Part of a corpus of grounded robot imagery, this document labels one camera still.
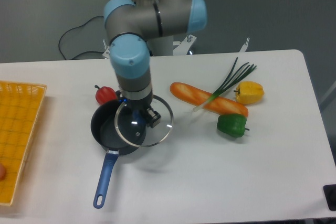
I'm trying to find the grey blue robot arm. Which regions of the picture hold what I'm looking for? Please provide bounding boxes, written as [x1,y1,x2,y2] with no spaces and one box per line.
[103,0,207,127]

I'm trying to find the yellow woven basket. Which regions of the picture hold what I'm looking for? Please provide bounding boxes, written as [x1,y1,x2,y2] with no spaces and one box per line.
[1,81,47,206]

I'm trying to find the dark blue saucepan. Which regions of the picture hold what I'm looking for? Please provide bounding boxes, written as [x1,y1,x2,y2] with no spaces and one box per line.
[91,100,138,209]

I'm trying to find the red bell pepper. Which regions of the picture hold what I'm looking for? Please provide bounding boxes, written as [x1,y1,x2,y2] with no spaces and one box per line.
[94,85,117,105]

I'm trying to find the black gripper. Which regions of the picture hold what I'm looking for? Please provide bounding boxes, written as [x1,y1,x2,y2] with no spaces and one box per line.
[116,90,161,128]

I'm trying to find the green spring onion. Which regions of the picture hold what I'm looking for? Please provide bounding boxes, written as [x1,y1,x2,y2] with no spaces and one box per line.
[193,57,257,112]

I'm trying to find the orange baguette bread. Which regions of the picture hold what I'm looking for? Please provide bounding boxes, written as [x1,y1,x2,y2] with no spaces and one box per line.
[170,82,249,118]

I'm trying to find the glass lid blue knob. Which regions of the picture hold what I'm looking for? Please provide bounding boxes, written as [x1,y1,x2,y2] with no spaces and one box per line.
[114,95,174,148]

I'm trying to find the yellow bell pepper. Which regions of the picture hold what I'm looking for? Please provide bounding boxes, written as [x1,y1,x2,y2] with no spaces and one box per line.
[234,81,265,105]

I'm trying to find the green bell pepper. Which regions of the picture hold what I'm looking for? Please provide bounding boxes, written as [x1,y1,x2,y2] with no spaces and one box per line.
[217,114,249,138]

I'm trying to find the black cable on floor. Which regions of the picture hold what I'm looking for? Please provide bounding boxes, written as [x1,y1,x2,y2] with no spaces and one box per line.
[58,15,108,60]

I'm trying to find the black square table fixture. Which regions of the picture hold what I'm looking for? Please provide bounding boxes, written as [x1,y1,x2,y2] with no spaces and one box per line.
[323,184,336,211]

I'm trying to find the white metal base frame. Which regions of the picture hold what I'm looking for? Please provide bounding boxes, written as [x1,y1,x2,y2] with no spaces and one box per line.
[101,34,250,59]

